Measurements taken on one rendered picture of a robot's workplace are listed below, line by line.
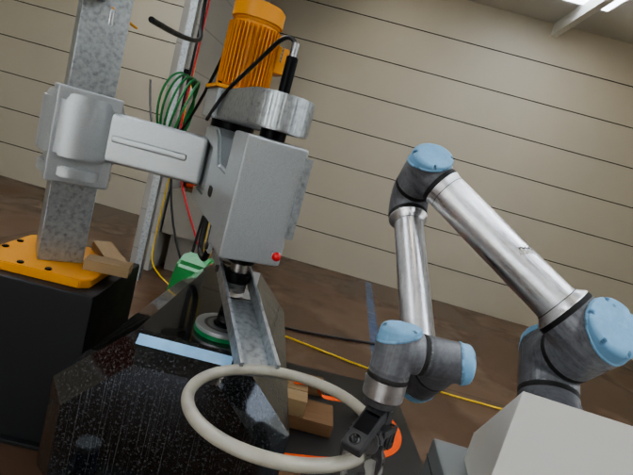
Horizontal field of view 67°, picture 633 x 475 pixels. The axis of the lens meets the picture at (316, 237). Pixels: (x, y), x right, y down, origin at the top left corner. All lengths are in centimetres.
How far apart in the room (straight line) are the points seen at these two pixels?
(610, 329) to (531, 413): 26
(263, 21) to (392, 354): 164
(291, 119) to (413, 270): 62
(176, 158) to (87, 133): 38
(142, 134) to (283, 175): 88
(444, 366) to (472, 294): 625
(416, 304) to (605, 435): 50
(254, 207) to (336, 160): 530
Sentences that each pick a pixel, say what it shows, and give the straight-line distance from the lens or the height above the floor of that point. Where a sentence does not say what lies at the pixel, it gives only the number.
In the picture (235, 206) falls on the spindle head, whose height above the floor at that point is 133.
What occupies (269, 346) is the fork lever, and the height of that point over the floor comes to 97.
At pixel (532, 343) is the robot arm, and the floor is 123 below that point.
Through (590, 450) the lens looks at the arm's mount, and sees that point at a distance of 134.
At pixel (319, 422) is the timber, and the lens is 297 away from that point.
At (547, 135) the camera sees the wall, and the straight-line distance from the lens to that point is 734.
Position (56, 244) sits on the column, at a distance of 248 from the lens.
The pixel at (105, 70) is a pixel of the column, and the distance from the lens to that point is 239.
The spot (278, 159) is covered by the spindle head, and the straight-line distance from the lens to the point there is 160.
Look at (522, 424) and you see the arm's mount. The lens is 128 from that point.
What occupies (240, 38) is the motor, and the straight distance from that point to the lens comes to 228.
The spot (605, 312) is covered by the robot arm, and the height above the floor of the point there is 139.
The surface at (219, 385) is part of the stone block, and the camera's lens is 166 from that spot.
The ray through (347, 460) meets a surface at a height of 98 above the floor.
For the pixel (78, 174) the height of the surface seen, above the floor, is 120.
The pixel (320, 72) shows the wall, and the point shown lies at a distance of 699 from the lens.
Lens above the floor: 157
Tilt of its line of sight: 10 degrees down
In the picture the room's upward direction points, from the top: 16 degrees clockwise
